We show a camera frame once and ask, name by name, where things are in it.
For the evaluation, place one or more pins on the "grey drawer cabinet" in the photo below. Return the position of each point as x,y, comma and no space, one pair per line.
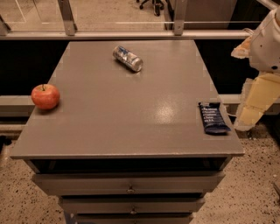
110,120

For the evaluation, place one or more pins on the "dark blue snack bar wrapper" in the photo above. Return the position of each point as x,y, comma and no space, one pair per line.
212,119

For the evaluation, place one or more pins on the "red apple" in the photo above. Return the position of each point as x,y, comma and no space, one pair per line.
45,96

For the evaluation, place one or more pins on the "black office chair base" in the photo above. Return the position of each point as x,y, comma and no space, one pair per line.
157,6

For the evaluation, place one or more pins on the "silver blue redbull can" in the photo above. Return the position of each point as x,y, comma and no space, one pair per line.
128,58

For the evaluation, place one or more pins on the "top grey drawer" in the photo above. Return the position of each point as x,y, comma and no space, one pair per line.
128,183

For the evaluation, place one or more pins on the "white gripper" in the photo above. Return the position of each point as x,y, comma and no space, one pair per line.
266,49

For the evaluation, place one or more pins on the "middle grey drawer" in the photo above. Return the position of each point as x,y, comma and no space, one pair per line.
132,205

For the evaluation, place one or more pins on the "metal railing with glass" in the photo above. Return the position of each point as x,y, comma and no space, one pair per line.
57,20

